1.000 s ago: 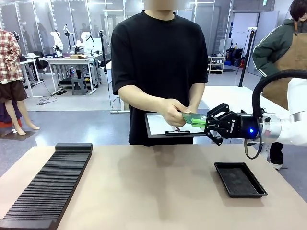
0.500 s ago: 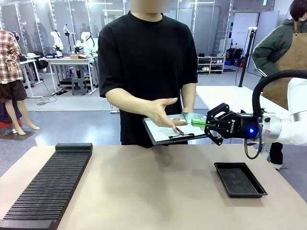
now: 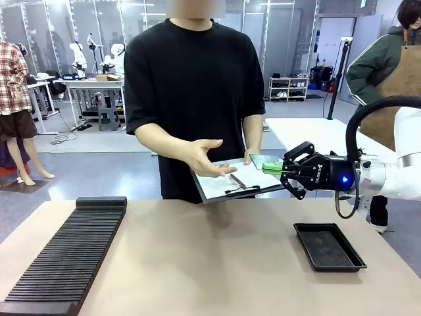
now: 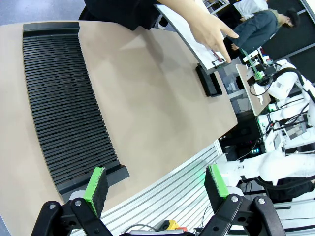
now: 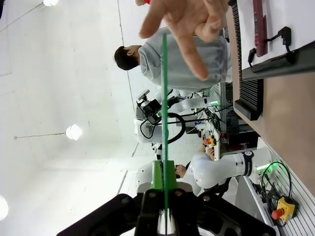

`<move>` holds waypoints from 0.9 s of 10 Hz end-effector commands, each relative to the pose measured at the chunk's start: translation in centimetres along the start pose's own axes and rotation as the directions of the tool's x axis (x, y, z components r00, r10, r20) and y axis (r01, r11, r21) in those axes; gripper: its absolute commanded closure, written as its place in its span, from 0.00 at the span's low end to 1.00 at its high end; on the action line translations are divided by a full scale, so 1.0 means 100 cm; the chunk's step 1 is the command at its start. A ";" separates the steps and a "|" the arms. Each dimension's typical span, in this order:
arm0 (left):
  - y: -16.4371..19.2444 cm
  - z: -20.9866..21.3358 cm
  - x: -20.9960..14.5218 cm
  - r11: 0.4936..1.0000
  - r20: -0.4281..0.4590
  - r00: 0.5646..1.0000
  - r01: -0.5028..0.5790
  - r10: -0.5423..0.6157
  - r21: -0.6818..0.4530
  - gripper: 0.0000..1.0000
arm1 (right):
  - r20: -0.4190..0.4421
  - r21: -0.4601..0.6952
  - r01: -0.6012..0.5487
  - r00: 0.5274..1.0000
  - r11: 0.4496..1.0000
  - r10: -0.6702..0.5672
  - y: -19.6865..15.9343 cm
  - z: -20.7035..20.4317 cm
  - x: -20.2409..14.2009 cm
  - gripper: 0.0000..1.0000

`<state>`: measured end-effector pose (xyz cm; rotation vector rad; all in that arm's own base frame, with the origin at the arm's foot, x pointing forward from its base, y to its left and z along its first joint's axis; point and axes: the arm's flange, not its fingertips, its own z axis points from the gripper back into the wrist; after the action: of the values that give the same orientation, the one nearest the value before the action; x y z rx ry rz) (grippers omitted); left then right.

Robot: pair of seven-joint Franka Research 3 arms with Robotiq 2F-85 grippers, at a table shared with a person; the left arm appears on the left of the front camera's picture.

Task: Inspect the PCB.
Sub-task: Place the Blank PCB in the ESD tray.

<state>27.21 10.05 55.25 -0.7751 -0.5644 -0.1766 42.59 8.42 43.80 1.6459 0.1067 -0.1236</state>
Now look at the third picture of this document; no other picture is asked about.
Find blue and black bags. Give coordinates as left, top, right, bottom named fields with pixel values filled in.
left=309, top=65, right=335, bottom=93

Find white background workbench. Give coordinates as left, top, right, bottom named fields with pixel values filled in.
left=61, top=77, right=126, bottom=129

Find black slotted rack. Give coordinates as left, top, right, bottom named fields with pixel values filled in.
left=0, top=196, right=128, bottom=316

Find mannequin in plaid shirt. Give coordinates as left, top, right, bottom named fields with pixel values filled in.
left=0, top=38, right=56, bottom=187

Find person's right forearm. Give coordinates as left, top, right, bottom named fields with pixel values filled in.
left=134, top=122, right=198, bottom=163

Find black plastic tray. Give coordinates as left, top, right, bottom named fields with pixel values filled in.
left=293, top=222, right=368, bottom=273

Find person in black t-shirt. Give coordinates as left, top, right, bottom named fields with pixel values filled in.
left=124, top=0, right=266, bottom=201

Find dark mannequin base plate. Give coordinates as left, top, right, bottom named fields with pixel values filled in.
left=0, top=176, right=51, bottom=196

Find grey step stool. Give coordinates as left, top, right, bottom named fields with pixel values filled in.
left=97, top=105, right=120, bottom=132

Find thin black right gripper cable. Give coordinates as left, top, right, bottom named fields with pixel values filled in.
left=334, top=184, right=362, bottom=220

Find person's right hand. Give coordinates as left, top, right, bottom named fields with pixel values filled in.
left=183, top=138, right=238, bottom=179

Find person's left forearm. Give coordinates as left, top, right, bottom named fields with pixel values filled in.
left=241, top=115, right=264, bottom=155

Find white shoe shelf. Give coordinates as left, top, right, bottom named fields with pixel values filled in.
left=268, top=76, right=310, bottom=103

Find short white background robot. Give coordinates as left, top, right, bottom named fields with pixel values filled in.
left=99, top=43, right=126, bottom=76

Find tall white background robot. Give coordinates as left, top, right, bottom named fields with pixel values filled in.
left=68, top=40, right=88, bottom=80

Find floor cables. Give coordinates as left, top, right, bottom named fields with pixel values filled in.
left=49, top=122, right=96, bottom=146

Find white paper sheet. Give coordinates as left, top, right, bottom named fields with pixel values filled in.
left=196, top=157, right=281, bottom=198

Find black clipboard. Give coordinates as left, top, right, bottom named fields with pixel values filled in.
left=191, top=157, right=287, bottom=205

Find black office chair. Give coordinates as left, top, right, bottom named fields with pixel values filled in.
left=45, top=69, right=67, bottom=100

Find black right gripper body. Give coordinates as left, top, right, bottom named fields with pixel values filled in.
left=307, top=153, right=359, bottom=196

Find person's left hand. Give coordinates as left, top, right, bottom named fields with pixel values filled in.
left=243, top=147, right=264, bottom=166

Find black camera pole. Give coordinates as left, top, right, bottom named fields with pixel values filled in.
left=326, top=37, right=353, bottom=121

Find white background desk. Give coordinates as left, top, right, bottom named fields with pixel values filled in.
left=27, top=75, right=61, bottom=136

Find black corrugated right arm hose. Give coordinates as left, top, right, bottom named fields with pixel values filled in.
left=345, top=95, right=421, bottom=167

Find person in brown apron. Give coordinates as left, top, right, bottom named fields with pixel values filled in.
left=345, top=0, right=421, bottom=235

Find green PCB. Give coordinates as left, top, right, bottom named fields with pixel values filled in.
left=248, top=153, right=284, bottom=173

